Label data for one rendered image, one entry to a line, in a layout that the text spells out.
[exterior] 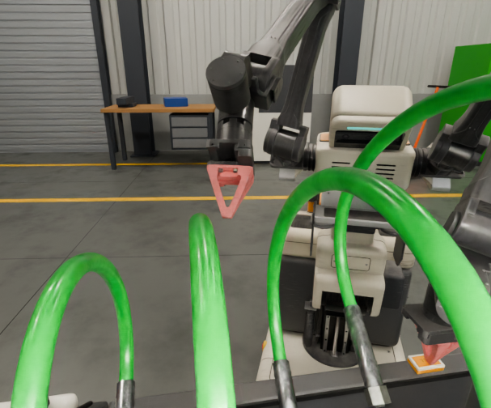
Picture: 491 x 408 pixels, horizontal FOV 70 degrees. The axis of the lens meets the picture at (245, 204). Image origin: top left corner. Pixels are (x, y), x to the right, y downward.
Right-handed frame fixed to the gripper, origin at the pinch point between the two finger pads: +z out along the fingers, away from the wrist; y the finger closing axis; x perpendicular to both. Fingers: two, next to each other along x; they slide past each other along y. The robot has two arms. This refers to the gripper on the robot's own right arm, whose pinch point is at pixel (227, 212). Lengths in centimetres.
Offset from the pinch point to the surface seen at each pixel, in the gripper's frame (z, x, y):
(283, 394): 22.0, 8.2, 6.4
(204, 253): 14.4, 3.6, 31.2
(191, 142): -260, -118, -383
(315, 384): 22.5, 14.4, -18.4
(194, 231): 12.9, 2.7, 29.6
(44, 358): 19.2, -3.4, 29.7
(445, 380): 20.7, 36.9, -22.9
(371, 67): -450, 167, -429
